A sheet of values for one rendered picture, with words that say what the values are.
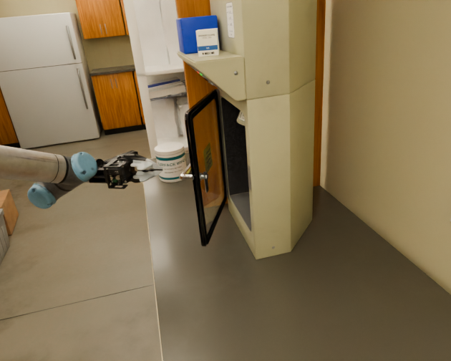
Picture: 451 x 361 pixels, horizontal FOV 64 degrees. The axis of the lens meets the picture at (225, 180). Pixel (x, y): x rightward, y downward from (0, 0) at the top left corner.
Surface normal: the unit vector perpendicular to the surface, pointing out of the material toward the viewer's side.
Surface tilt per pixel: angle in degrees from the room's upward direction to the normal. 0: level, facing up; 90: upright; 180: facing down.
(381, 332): 0
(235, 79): 90
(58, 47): 90
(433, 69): 90
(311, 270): 0
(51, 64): 90
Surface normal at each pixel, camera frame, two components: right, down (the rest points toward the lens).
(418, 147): -0.97, 0.18
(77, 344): -0.08, -0.90
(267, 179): 0.25, 0.39
